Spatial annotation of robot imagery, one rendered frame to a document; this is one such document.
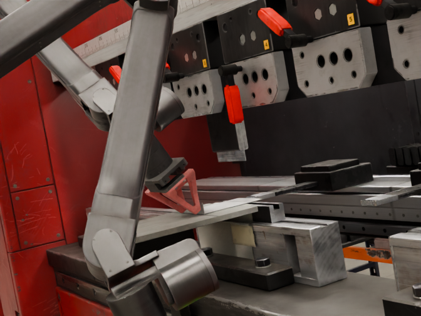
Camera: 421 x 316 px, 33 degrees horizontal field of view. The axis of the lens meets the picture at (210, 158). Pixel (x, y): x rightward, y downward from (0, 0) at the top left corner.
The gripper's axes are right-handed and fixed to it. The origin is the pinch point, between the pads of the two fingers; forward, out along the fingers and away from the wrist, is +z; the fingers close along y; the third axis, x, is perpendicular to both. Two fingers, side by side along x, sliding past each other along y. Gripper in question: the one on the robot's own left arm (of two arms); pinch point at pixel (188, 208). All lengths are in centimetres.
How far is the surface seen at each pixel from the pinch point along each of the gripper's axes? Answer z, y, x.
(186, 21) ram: -26.5, 1.6, -22.2
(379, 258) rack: 148, 164, -124
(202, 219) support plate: 0.5, -7.4, 1.9
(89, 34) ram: -32, 51, -24
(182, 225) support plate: -1.5, -8.5, 5.7
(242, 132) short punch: -5.1, -4.3, -15.5
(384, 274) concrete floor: 201, 227, -159
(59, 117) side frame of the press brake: -17, 86, -16
